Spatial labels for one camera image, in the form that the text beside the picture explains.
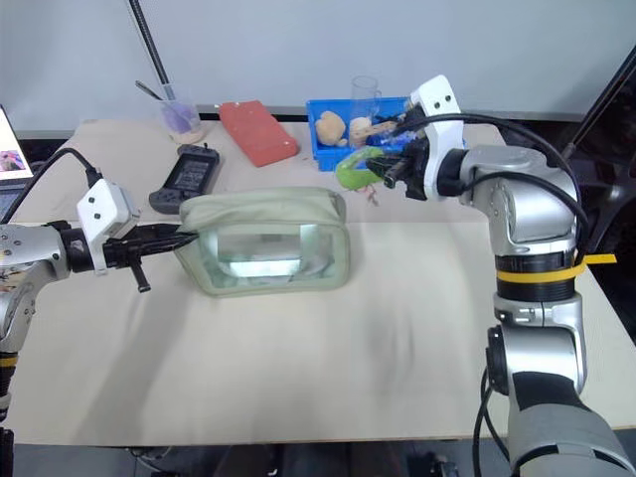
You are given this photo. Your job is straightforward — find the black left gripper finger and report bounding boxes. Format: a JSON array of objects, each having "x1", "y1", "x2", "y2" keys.
[
  {"x1": 143, "y1": 235, "x2": 201, "y2": 256},
  {"x1": 143, "y1": 223, "x2": 194, "y2": 240}
]

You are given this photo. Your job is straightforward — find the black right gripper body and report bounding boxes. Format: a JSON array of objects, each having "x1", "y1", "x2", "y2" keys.
[{"x1": 396, "y1": 104, "x2": 434, "y2": 203}]

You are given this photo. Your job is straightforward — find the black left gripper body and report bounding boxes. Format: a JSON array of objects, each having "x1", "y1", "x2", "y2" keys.
[{"x1": 101, "y1": 224, "x2": 152, "y2": 294}]

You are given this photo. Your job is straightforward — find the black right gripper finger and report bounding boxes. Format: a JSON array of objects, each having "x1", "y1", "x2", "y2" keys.
[
  {"x1": 366, "y1": 153, "x2": 407, "y2": 191},
  {"x1": 373, "y1": 112, "x2": 416, "y2": 136}
]

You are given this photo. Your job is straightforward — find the green plastic toy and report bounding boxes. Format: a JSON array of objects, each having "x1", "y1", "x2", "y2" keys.
[{"x1": 334, "y1": 145, "x2": 395, "y2": 194}]

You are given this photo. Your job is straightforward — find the green pouch with clear window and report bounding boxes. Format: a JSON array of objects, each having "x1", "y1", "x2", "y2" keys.
[{"x1": 173, "y1": 186, "x2": 352, "y2": 299}]

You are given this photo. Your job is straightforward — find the cream plush toy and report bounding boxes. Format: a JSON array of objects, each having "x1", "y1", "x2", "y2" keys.
[{"x1": 348, "y1": 115, "x2": 381, "y2": 149}]

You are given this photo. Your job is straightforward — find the tan plush toy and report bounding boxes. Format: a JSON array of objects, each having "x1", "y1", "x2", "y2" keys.
[{"x1": 314, "y1": 109, "x2": 350, "y2": 148}]

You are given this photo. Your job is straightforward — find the clear measuring cup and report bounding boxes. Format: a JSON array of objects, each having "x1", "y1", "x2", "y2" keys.
[{"x1": 350, "y1": 75, "x2": 385, "y2": 119}]

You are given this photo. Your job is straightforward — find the black handheld controller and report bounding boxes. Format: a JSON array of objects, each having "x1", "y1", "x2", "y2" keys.
[{"x1": 148, "y1": 142, "x2": 222, "y2": 217}]

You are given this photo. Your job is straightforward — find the blue plastic bin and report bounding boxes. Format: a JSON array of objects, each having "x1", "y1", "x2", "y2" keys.
[{"x1": 304, "y1": 95, "x2": 424, "y2": 173}]

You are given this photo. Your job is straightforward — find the clear cup with purple contents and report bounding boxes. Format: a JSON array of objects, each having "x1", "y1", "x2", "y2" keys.
[{"x1": 158, "y1": 83, "x2": 207, "y2": 146}]

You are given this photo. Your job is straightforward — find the red brick-shaped block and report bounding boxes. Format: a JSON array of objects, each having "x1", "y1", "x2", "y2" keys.
[{"x1": 218, "y1": 98, "x2": 301, "y2": 169}]

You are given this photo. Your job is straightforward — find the metal utensil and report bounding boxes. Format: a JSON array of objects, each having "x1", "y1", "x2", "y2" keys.
[{"x1": 134, "y1": 79, "x2": 167, "y2": 102}]

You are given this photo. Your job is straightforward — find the open laptop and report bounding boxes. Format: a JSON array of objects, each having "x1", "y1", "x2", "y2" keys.
[{"x1": 0, "y1": 103, "x2": 35, "y2": 220}]

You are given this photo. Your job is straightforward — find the yellow tape band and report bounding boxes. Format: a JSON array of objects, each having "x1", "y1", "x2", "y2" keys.
[{"x1": 496, "y1": 251, "x2": 618, "y2": 285}]

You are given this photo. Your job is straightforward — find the beige table cloth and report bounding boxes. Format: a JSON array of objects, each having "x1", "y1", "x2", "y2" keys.
[{"x1": 3, "y1": 116, "x2": 636, "y2": 447}]

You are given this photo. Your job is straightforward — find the black gooseneck rod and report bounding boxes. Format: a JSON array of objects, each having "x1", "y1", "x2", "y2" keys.
[{"x1": 127, "y1": 0, "x2": 173, "y2": 88}]

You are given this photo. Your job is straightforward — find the black stand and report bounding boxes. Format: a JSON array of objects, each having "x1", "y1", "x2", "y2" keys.
[{"x1": 559, "y1": 43, "x2": 636, "y2": 344}]

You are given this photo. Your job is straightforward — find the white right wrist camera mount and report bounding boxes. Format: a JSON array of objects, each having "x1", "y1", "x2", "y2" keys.
[{"x1": 408, "y1": 74, "x2": 467, "y2": 201}]

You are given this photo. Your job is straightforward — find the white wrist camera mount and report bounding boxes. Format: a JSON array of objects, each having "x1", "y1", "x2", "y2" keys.
[
  {"x1": 408, "y1": 74, "x2": 467, "y2": 201},
  {"x1": 76, "y1": 178, "x2": 141, "y2": 275}
]

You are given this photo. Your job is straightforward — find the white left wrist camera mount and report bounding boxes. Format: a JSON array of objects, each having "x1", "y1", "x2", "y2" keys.
[{"x1": 76, "y1": 178, "x2": 141, "y2": 275}]

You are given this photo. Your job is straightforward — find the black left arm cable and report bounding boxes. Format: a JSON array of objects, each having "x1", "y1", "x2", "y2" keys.
[{"x1": 0, "y1": 146, "x2": 103, "y2": 226}]

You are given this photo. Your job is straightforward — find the black cable under right arm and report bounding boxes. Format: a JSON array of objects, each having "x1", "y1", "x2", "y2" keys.
[{"x1": 470, "y1": 366, "x2": 514, "y2": 477}]

